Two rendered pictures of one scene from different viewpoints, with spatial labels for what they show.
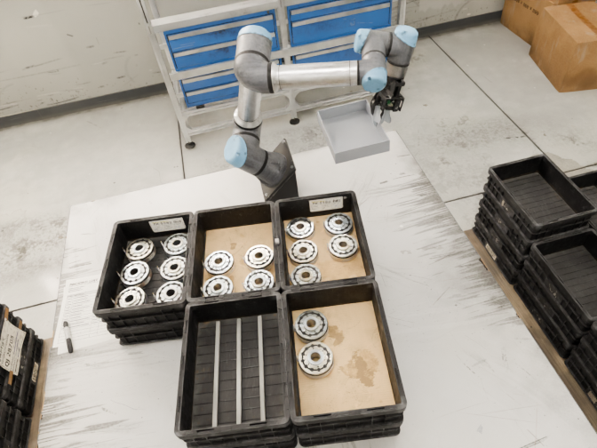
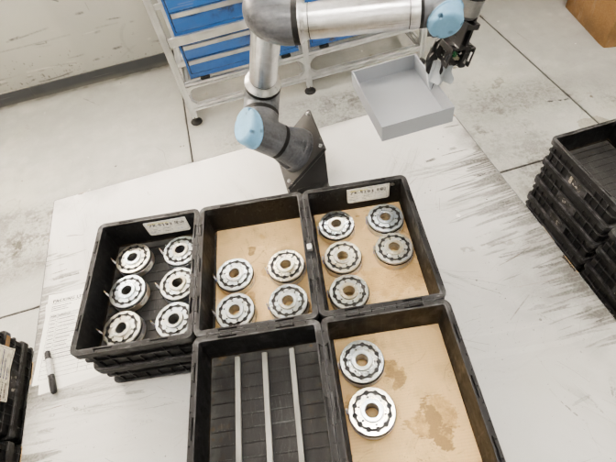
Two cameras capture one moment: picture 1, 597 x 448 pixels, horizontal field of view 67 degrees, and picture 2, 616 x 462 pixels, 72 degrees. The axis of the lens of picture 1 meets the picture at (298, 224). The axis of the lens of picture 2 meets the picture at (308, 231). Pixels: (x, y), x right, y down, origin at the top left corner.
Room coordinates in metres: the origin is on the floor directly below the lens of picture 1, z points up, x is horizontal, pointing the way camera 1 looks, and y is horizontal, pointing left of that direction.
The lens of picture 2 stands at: (0.37, 0.06, 1.84)
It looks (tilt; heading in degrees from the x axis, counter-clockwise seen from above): 53 degrees down; 1
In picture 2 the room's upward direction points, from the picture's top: 11 degrees counter-clockwise
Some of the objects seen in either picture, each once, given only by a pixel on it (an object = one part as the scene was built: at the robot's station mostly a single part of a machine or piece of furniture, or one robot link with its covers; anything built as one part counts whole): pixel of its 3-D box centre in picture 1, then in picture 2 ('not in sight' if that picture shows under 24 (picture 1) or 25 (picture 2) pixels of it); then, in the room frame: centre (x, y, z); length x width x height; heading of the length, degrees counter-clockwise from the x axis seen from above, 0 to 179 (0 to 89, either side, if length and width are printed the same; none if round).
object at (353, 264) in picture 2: (303, 251); (342, 257); (1.00, 0.00, 0.86); 0.10 x 0.10 x 0.01
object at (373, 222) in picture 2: (338, 223); (385, 217); (1.10, -0.15, 0.86); 0.10 x 0.10 x 0.01
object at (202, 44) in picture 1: (228, 61); (234, 22); (2.92, 0.31, 0.60); 0.72 x 0.03 x 0.56; 98
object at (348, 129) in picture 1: (351, 130); (399, 94); (1.37, -0.25, 1.06); 0.27 x 0.20 x 0.05; 6
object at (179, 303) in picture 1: (147, 260); (142, 277); (1.01, 0.53, 0.92); 0.40 x 0.30 x 0.02; 179
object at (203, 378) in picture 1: (236, 366); (265, 425); (0.60, 0.24, 0.87); 0.40 x 0.30 x 0.11; 179
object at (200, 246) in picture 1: (237, 258); (258, 269); (1.00, 0.23, 0.87); 0.40 x 0.30 x 0.11; 179
